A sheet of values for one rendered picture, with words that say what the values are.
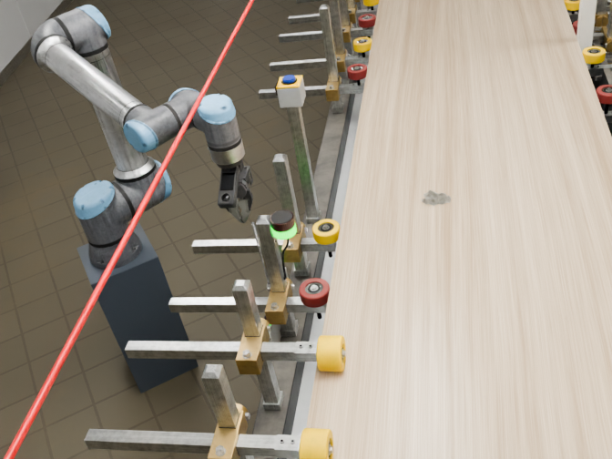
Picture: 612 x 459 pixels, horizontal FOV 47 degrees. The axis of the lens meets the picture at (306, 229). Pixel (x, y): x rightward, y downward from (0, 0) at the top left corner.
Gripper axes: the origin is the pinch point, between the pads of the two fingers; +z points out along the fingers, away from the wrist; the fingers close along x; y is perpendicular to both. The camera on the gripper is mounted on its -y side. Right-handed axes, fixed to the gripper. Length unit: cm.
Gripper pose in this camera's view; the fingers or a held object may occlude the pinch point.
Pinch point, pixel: (241, 220)
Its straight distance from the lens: 200.1
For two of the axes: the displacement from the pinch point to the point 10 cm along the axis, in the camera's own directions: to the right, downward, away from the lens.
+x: -9.8, 0.2, 2.1
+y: 1.4, -6.3, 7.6
